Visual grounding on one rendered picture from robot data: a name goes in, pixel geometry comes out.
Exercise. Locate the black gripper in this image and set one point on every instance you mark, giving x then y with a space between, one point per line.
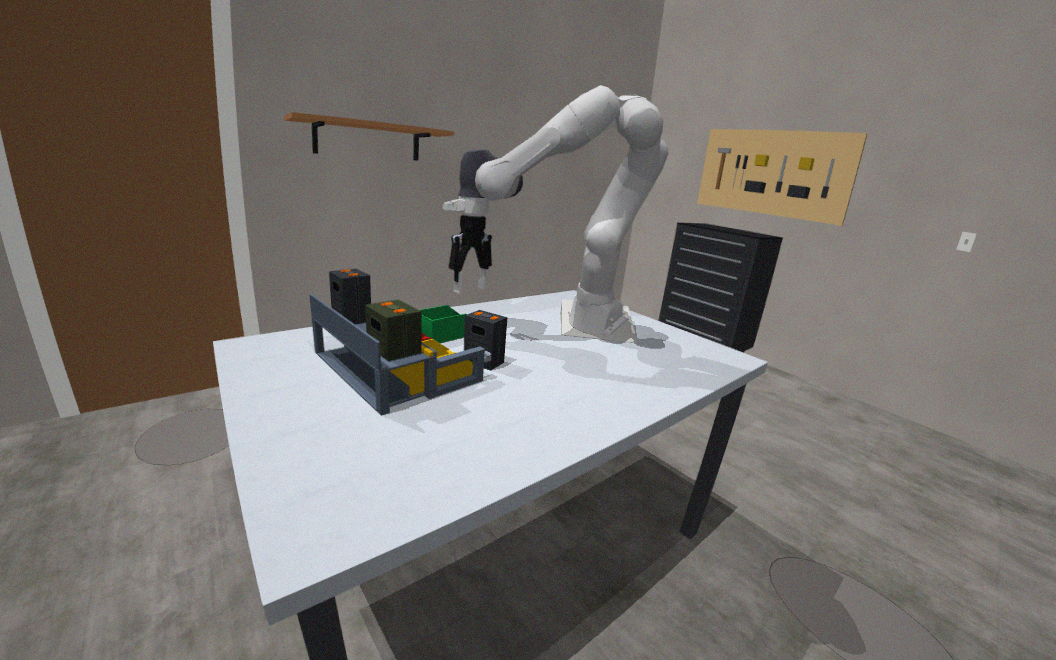
472 234

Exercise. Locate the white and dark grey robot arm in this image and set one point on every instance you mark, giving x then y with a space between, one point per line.
495 179

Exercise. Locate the yellow open bin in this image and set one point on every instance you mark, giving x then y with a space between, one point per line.
413 375

